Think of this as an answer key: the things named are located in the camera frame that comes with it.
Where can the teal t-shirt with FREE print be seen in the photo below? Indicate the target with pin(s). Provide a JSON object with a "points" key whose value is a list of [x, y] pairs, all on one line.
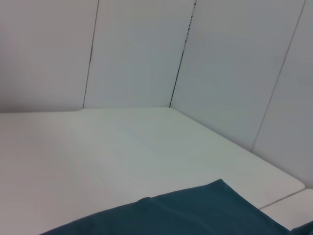
{"points": [[195, 213]]}

